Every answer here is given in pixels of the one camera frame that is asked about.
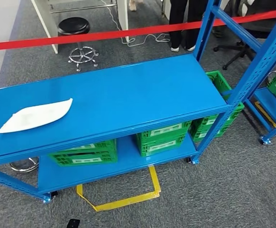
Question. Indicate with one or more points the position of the blue metal shelf rack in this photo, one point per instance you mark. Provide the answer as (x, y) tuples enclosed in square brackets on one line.
[(268, 104), (116, 94)]

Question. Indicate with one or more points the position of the white curved plastic part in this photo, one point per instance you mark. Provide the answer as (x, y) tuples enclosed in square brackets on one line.
[(35, 114)]

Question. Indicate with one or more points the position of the white desk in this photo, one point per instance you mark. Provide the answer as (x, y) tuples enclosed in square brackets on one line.
[(166, 8), (122, 15)]

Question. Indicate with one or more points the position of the red barrier tape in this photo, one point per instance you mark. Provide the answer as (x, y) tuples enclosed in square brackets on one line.
[(81, 36)]

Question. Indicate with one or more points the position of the person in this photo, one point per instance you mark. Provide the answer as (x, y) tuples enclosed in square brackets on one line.
[(134, 4), (178, 19)]

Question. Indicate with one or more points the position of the black round stool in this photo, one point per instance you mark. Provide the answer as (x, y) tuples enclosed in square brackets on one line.
[(73, 25)]

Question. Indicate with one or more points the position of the black office chair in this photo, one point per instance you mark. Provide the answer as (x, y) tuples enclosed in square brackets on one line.
[(240, 48)]

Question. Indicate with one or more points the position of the yellow floor tape strip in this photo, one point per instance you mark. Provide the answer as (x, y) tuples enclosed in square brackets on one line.
[(266, 118)]

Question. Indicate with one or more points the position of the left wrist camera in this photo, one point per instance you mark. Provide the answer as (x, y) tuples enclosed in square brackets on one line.
[(73, 223)]

